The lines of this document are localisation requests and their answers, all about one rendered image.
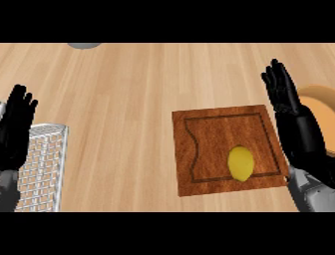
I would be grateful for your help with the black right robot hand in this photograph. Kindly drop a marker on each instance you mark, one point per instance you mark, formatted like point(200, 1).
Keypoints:
point(299, 132)

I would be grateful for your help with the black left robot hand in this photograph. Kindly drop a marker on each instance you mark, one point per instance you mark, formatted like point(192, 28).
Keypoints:
point(8, 132)

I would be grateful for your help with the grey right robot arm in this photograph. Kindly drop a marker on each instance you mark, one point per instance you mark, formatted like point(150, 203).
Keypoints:
point(317, 194)

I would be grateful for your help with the tan orange pot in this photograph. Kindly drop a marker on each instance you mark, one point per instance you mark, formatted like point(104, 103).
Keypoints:
point(329, 123)

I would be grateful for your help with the yellow lemon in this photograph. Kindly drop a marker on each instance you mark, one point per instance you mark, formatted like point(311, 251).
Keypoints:
point(239, 163)

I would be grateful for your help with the brown wooden cutting board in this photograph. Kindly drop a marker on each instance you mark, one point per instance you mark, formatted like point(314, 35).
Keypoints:
point(226, 149)

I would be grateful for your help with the grey round object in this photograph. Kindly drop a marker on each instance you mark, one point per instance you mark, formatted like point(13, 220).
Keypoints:
point(82, 45)

